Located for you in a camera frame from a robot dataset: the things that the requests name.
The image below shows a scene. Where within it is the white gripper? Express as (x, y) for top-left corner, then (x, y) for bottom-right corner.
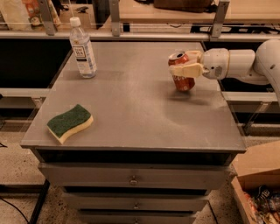
(169, 48), (229, 80)

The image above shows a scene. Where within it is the red coke can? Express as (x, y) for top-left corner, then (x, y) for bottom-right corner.
(168, 51), (195, 92)

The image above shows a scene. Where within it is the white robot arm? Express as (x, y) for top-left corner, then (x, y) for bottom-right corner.
(169, 39), (280, 104)

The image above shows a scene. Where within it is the clear plastic water bottle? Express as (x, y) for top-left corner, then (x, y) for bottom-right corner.
(69, 17), (97, 79)

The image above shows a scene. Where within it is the round metal drawer knob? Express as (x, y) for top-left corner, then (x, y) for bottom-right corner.
(129, 176), (138, 186)

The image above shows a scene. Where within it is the cardboard box with snacks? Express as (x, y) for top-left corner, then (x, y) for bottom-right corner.
(231, 141), (280, 224)

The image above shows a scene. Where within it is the green yellow sponge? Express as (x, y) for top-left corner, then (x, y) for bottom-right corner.
(47, 104), (94, 144)

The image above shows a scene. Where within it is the orange white snack bag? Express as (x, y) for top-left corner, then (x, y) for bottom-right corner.
(21, 0), (61, 28)

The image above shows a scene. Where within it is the metal railing frame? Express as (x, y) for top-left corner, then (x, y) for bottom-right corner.
(0, 0), (280, 42)

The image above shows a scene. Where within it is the black floor cable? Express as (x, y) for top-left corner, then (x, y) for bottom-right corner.
(0, 197), (31, 224)

